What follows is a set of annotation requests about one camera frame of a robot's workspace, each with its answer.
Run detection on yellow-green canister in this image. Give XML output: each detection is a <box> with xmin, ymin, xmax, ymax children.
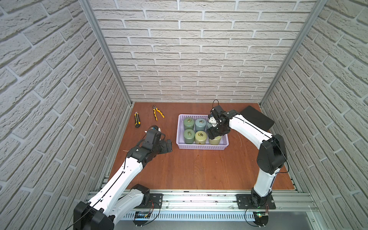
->
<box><xmin>195</xmin><ymin>130</ymin><xmax>208</xmax><ymax>144</ymax></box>
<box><xmin>209</xmin><ymin>136</ymin><xmax>222</xmax><ymax>145</ymax></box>

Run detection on dark green canister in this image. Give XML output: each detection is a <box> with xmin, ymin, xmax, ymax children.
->
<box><xmin>183</xmin><ymin>129</ymin><xmax>196</xmax><ymax>144</ymax></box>
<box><xmin>183</xmin><ymin>117</ymin><xmax>195</xmax><ymax>130</ymax></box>

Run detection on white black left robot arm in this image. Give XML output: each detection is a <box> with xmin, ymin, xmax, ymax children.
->
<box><xmin>71</xmin><ymin>140</ymin><xmax>172</xmax><ymax>230</ymax></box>

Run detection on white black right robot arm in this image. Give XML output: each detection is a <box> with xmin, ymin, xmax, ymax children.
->
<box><xmin>207</xmin><ymin>105</ymin><xmax>288</xmax><ymax>208</ymax></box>

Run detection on light blue canister back right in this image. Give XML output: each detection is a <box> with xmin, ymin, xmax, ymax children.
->
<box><xmin>206</xmin><ymin>121</ymin><xmax>213</xmax><ymax>129</ymax></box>

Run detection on light blue canister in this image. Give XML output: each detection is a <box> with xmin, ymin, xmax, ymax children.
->
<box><xmin>195</xmin><ymin>118</ymin><xmax>207</xmax><ymax>132</ymax></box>
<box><xmin>206</xmin><ymin>121</ymin><xmax>213</xmax><ymax>129</ymax></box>

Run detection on light blue canister back middle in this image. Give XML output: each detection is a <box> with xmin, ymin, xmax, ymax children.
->
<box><xmin>195</xmin><ymin>118</ymin><xmax>207</xmax><ymax>132</ymax></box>

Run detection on lilac perforated plastic basket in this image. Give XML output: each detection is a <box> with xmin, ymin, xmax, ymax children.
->
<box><xmin>176</xmin><ymin>114</ymin><xmax>229</xmax><ymax>150</ymax></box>

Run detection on black plastic tool case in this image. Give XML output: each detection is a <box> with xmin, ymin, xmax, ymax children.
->
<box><xmin>240</xmin><ymin>106</ymin><xmax>275</xmax><ymax>131</ymax></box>

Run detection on yellow black utility knife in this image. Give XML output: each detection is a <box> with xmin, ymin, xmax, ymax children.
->
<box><xmin>134</xmin><ymin>112</ymin><xmax>141</xmax><ymax>128</ymax></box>

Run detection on yellow black pliers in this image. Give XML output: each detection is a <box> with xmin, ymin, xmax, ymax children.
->
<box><xmin>152</xmin><ymin>105</ymin><xmax>165</xmax><ymax>121</ymax></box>

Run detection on left controller board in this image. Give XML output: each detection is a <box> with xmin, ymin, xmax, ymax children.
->
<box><xmin>133</xmin><ymin>211</ymin><xmax>152</xmax><ymax>227</ymax></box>

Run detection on controller board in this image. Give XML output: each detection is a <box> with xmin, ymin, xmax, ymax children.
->
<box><xmin>133</xmin><ymin>211</ymin><xmax>152</xmax><ymax>227</ymax></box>
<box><xmin>253</xmin><ymin>212</ymin><xmax>269</xmax><ymax>228</ymax></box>

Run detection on right controller board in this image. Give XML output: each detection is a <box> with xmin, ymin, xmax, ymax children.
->
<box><xmin>253</xmin><ymin>212</ymin><xmax>269</xmax><ymax>228</ymax></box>

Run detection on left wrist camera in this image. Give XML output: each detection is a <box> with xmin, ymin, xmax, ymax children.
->
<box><xmin>145</xmin><ymin>127</ymin><xmax>162</xmax><ymax>145</ymax></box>

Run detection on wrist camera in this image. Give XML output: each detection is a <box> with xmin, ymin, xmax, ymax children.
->
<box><xmin>211</xmin><ymin>105</ymin><xmax>225</xmax><ymax>120</ymax></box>
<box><xmin>145</xmin><ymin>127</ymin><xmax>162</xmax><ymax>145</ymax></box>

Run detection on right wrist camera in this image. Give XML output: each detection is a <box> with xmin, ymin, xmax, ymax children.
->
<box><xmin>211</xmin><ymin>105</ymin><xmax>225</xmax><ymax>120</ymax></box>

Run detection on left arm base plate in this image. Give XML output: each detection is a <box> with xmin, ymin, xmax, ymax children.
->
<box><xmin>135</xmin><ymin>193</ymin><xmax>163</xmax><ymax>209</ymax></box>

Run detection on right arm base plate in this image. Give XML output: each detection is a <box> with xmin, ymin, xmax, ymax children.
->
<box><xmin>236</xmin><ymin>194</ymin><xmax>276</xmax><ymax>210</ymax></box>

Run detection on aluminium frame post right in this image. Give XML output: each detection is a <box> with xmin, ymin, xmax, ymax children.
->
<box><xmin>259</xmin><ymin>0</ymin><xmax>328</xmax><ymax>108</ymax></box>

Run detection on aluminium frame post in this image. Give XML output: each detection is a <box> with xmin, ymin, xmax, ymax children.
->
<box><xmin>80</xmin><ymin>0</ymin><xmax>133</xmax><ymax>107</ymax></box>
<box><xmin>259</xmin><ymin>0</ymin><xmax>328</xmax><ymax>108</ymax></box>

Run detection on aluminium frame post left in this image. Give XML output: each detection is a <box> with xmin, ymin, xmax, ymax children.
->
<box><xmin>80</xmin><ymin>0</ymin><xmax>133</xmax><ymax>107</ymax></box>

